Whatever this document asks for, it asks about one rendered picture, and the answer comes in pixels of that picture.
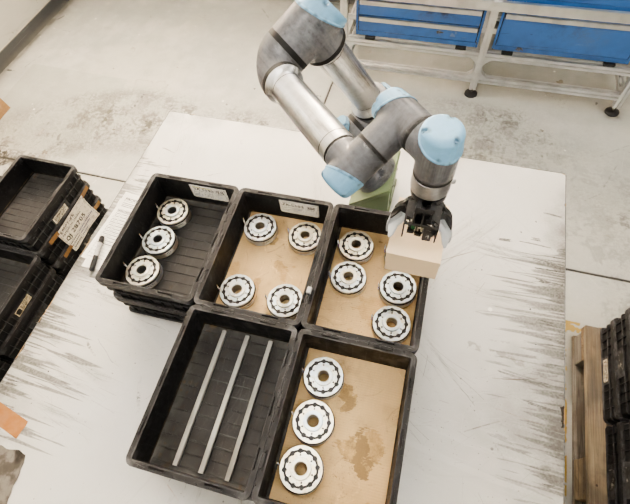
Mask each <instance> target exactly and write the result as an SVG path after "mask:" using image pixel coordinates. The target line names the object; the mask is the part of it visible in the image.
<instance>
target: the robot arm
mask: <svg viewBox="0 0 630 504"><path fill-rule="evenodd" d="M346 23H347V19H346V18H345V17H344V16H343V15H342V14H341V13H340V12H339V11H338V10H337V9H336V8H335V7H334V6H333V5H332V4H331V3H330V2H329V1H328V0H295V1H294V2H293V3H292V4H291V6H290V7H289V8H288V9H287V10H286V11H285V13H284V14H283V15H282V16H281V17H280V18H279V20H278V21H277V22H276V23H275V24H274V25H273V26H272V28H271V29H270V30H269V31H268V32H267V33H266V34H265V35H264V37H263V38H262V40H261V43H260V45H259V48H258V52H257V59H256V68H257V76H258V80H259V84H260V86H261V88H262V90H263V92H264V94H265V95H266V96H267V97H268V99H269V100H270V101H272V102H273V103H276V104H279V105H280V107H281V108H282V109H283V110H284V112H285V113H286V114H287V115H288V117H289V118H290V119H291V121H292V122H293V123H294V124H295V126H296V127H297V128H298V129H299V131H300V132H301V133H302V134H303V136H304V137H305V138H306V139H307V141H308V142H309V143H310V144H311V146H312V147H313V148H314V149H315V151H316V152H317V153H318V154H319V156H320V157H321V158H322V160H323V161H324V162H325V163H326V166H325V168H324V169H323V171H322V172H321V176H322V177H323V179H324V181H325V182H326V183H327V184H328V186H329V187H330V188H331V189H332V190H333V191H334V192H335V193H337V194H338V195H339V196H340V197H342V198H348V197H350V196H351V195H352V194H354V193H355V192H356V191H358V190H359V189H360V190H361V191H362V192H364V193H369V192H372V191H375V190H377V189H378V188H380V187H381V186H382V185H383V184H384V183H385V182H386V181H387V180H388V179H389V178H390V176H391V175H392V173H393V171H394V168H395V161H394V159H393V158H392V157H393V156H394V155H396V154H397V153H398V152H399V151H400V150H401V149H402V148H403V149H404V150H405V151H406V152H407V153H408V154H409V155H410V156H411V157H412V158H413V159H414V166H413V170H412V176H411V181H410V193H411V196H408V197H406V198H405V199H404V200H401V201H399V202H398V203H396V205H395V206H394V208H393V210H392V212H391V214H390V216H389V218H388V221H387V224H386V231H388V237H391V236H392V235H393V234H394V232H395V230H396V229H397V227H398V226H399V225H400V224H402V223H403V222H404V223H403V228H402V233H401V237H402V236H403V231H404V227H405V224H406V225H408V227H407V232H406V233H412V234H413V233H414V236H418V237H421V234H422V237H421V240H424V241H430V239H431V237H434V240H433V243H435V240H436V237H437V234H438V231H439V232H440V234H441V242H442V246H443V248H446V247H447V244H448V243H450V241H451V238H452V224H453V216H452V213H451V211H450V210H449V209H448V208H447V207H446V205H445V204H444V202H443V201H444V200H445V199H446V197H447V194H448V192H449V190H450V187H451V184H455V183H456V179H454V175H455V172H456V169H457V166H458V163H459V159H460V158H461V156H462V154H463V150H464V142H465V138H466V130H465V127H464V125H463V124H462V122H461V121H460V120H458V119H457V118H455V117H454V118H453V117H450V116H449V115H447V114H437V115H433V116H432V115H431V114H430V113H429V112H428V111H427V110H426V109H425V108H424V107H423V106H422V105H421V104H420V103H418V101H417V99H416V98H415V97H413V96H411V95H410V94H408V93H407V92H406V91H405V90H403V89H402V88H399V87H390V86H389V85H388V84H387V83H385V82H382V83H378V82H374V81H373V80H372V78H371V77H370V75H369V74H368V73H367V71H366V70H365V69H364V67H363V66H362V64H361V63H360V62H359V60H358V59H357V57H356V56H355V55H354V53H353V52H352V51H351V49H350V48H349V46H348V45H347V44H346V33H345V30H344V27H345V24H346ZM309 64H310V65H312V66H315V67H321V68H322V70H323V71H324V72H325V73H326V74H327V75H328V76H329V78H330V79H331V80H332V81H333V82H334V83H335V84H336V86H337V87H338V88H339V89H340V90H341V91H342V93H343V94H344V95H345V96H346V97H347V98H348V99H349V101H350V102H351V109H352V112H351V114H350V115H349V116H348V117H347V116H345V115H341V116H339V117H338V118H336V117H335V116H334V114H333V113H332V112H331V111H330V110H329V109H328V108H327V107H326V106H325V104H324V103H323V102H322V101H321V100H320V99H319V98H318V97H317V95H316V94H315V93H314V92H313V91H312V90H311V89H310V88H309V87H308V85H307V84H306V83H305V82H304V81H303V75H302V73H301V72H302V71H303V70H304V69H305V68H306V67H307V66H308V65H309ZM407 220H409V221H407Z"/></svg>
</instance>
